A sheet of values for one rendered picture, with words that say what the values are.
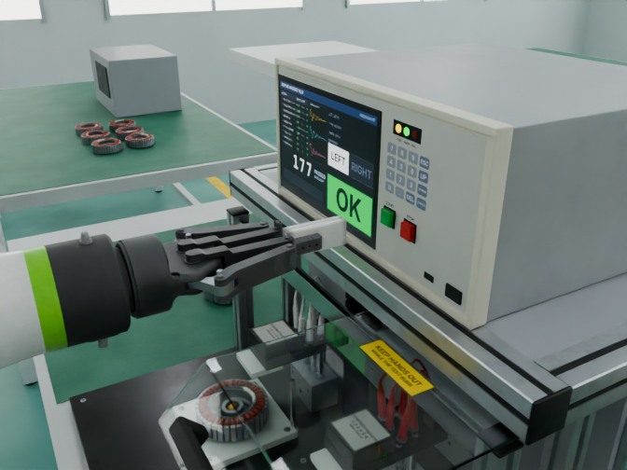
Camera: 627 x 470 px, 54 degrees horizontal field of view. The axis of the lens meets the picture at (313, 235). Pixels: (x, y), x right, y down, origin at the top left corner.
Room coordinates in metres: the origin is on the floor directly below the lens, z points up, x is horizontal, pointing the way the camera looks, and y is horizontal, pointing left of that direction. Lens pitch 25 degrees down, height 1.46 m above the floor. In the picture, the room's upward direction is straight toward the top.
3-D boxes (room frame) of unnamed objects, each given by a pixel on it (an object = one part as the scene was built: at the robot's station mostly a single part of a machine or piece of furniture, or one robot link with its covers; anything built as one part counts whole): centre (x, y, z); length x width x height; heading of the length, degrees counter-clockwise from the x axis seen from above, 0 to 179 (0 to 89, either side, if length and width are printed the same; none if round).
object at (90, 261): (0.48, 0.20, 1.18); 0.09 x 0.06 x 0.12; 29
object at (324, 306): (0.70, -0.02, 1.03); 0.62 x 0.01 x 0.03; 29
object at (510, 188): (0.79, -0.22, 1.22); 0.44 x 0.39 x 0.20; 29
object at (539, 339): (0.80, -0.21, 1.09); 0.68 x 0.44 x 0.05; 29
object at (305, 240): (0.56, 0.01, 1.18); 0.05 x 0.03 x 0.01; 119
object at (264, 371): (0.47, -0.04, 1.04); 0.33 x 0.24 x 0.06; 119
